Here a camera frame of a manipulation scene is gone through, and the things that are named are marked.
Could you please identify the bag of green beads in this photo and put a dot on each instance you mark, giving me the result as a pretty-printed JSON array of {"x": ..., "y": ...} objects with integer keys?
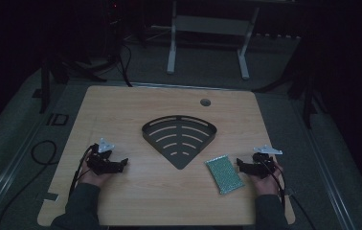
[{"x": 224, "y": 174}]

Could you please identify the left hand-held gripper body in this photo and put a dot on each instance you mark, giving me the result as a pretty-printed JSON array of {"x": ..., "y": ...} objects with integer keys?
[{"x": 101, "y": 163}]

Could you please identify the black slotted corner shelf tray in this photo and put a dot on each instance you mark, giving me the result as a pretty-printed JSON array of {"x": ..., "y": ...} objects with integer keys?
[{"x": 179, "y": 140}]

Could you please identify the black metal stand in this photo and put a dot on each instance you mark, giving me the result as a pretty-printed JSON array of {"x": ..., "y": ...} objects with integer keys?
[{"x": 46, "y": 86}]

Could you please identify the white metal stand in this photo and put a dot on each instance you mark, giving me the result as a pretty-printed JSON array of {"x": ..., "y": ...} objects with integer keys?
[{"x": 208, "y": 28}]

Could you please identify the dark tripod stand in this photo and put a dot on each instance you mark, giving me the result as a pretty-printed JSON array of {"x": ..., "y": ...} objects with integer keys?
[{"x": 306, "y": 92}]

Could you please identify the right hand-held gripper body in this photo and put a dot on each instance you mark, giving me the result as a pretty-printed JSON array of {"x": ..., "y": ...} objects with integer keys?
[{"x": 261, "y": 166}]

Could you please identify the person's right hand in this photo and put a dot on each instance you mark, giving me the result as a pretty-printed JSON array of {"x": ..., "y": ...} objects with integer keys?
[{"x": 266, "y": 187}]

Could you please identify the person's left hand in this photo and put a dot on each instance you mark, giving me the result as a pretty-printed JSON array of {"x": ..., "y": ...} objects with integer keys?
[{"x": 94, "y": 180}]

